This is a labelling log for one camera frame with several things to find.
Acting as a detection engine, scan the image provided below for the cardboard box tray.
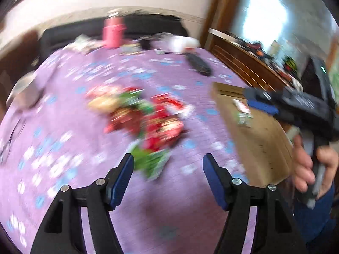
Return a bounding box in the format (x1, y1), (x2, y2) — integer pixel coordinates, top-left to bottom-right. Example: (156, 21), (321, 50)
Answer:
(211, 82), (292, 188)

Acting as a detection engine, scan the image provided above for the red cartoon face snack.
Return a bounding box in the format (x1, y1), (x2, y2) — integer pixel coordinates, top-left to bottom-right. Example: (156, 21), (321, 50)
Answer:
(144, 116), (184, 151)

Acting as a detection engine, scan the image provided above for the red white snack packet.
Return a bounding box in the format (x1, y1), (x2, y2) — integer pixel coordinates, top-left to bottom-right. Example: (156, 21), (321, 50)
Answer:
(233, 99), (251, 115)
(151, 93), (195, 119)

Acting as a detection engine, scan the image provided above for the clear green edged snack packet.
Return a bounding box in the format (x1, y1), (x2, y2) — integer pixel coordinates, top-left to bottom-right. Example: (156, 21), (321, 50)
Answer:
(237, 112), (253, 127)

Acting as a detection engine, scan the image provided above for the dark red foil snack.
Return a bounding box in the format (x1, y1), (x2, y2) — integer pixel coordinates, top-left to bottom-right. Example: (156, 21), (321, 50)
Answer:
(103, 107), (145, 137)

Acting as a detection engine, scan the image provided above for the tan biscuit packet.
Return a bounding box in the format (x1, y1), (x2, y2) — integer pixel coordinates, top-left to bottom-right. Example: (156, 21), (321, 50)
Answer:
(87, 94), (121, 114)

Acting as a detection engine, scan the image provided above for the person right hand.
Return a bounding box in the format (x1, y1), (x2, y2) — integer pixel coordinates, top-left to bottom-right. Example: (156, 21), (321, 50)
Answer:
(292, 135), (338, 199)

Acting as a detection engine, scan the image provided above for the wooden brick pattern cabinet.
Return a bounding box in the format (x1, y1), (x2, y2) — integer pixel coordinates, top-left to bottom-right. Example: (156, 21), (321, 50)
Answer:
(208, 28), (292, 91)

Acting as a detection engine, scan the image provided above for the black textured glasses case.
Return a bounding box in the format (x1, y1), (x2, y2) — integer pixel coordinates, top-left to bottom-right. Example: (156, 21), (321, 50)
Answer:
(185, 53), (213, 77)

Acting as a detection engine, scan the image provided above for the white plastic jar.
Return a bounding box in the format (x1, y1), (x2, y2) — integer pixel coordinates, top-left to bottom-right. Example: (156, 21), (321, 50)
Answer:
(168, 36), (200, 54)

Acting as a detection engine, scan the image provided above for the purple floral tablecloth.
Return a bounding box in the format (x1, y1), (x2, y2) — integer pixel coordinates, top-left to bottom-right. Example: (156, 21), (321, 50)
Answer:
(1, 49), (245, 253)

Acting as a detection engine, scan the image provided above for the black sofa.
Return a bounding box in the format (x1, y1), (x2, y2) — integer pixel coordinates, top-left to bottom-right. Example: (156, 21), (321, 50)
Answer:
(38, 12), (190, 59)

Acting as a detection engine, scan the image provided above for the white ceramic mug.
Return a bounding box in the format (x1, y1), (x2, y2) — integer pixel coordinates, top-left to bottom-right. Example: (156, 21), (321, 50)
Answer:
(5, 71), (44, 111)

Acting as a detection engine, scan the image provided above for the pink sleeved thermos bottle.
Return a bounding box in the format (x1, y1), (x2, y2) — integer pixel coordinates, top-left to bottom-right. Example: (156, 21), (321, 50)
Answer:
(102, 8), (126, 49)

